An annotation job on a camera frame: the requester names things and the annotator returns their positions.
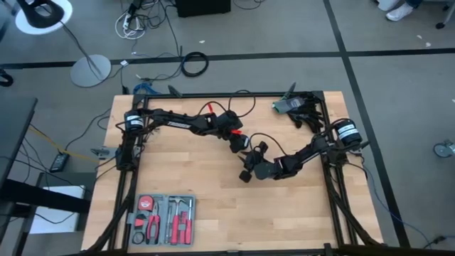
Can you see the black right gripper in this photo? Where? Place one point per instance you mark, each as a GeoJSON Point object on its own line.
{"type": "Point", "coordinates": [253, 161]}

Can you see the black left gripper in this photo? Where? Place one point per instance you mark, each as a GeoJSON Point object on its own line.
{"type": "Point", "coordinates": [235, 144]}

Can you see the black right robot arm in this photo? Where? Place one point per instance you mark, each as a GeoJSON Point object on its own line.
{"type": "Point", "coordinates": [305, 153]}

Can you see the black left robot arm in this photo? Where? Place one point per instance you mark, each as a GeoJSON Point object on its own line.
{"type": "Point", "coordinates": [177, 123]}

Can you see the grey glove green cuff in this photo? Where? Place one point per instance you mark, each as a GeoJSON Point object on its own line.
{"type": "Point", "coordinates": [288, 105]}

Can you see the grey tool kit case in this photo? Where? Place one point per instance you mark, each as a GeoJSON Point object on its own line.
{"type": "Point", "coordinates": [161, 220]}

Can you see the red black tape measure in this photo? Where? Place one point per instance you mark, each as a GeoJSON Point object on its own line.
{"type": "Point", "coordinates": [145, 203]}

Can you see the black floor box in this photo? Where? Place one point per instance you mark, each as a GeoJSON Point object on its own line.
{"type": "Point", "coordinates": [202, 8]}

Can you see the white round lamp on stand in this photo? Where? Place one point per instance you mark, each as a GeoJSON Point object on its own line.
{"type": "Point", "coordinates": [90, 71]}

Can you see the white power strip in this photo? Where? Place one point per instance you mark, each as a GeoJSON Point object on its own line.
{"type": "Point", "coordinates": [127, 21]}

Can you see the black power adapter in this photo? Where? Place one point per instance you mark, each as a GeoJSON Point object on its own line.
{"type": "Point", "coordinates": [59, 161]}

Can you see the white box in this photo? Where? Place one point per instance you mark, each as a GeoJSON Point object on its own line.
{"type": "Point", "coordinates": [57, 220]}

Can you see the grey caster wheel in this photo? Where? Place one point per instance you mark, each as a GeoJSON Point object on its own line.
{"type": "Point", "coordinates": [444, 149]}

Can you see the person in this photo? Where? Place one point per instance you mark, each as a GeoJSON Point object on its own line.
{"type": "Point", "coordinates": [400, 12]}

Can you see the dark desk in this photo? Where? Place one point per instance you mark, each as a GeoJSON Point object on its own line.
{"type": "Point", "coordinates": [14, 135]}

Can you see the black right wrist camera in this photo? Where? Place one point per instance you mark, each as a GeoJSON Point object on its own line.
{"type": "Point", "coordinates": [262, 146]}

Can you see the grey metal bracket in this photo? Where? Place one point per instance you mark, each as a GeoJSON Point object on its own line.
{"type": "Point", "coordinates": [103, 152]}

